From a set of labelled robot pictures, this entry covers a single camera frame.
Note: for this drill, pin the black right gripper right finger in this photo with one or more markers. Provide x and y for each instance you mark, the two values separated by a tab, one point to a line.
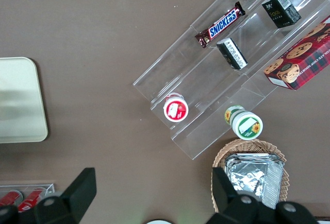
227	198

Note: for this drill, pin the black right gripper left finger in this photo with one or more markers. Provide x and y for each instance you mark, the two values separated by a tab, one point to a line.
77	193

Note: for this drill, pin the small tan wicker basket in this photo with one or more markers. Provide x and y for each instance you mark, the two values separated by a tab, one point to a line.
245	146

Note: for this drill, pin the pale green tray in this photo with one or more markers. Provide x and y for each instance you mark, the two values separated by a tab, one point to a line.
18	100

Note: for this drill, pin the clear acrylic box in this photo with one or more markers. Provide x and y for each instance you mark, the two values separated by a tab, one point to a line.
49	188

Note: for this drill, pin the silver foil pack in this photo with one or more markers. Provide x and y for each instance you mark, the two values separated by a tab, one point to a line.
257	180

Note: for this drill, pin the red drink can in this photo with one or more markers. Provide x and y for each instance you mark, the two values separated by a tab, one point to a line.
31	199
9	198

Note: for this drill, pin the white round object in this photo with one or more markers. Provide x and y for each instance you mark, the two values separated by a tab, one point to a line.
161	222

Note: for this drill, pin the green sunflower yogurt cup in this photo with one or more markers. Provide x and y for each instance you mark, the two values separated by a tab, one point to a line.
246	124

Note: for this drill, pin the red strawberry yogurt cup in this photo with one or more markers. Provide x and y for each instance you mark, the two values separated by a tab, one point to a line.
175	108

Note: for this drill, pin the clear acrylic stepped shelf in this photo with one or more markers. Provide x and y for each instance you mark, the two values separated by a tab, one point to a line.
201	79

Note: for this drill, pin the black box with white label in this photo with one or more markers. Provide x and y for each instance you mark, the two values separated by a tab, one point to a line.
233	54

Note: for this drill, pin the red chocolate chip cookie box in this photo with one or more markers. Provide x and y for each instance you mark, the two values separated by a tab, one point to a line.
304	56

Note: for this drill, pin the Snickers chocolate bar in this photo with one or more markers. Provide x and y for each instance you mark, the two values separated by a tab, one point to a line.
221	24

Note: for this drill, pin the black box with gold print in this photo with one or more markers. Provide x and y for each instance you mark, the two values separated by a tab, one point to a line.
281	11

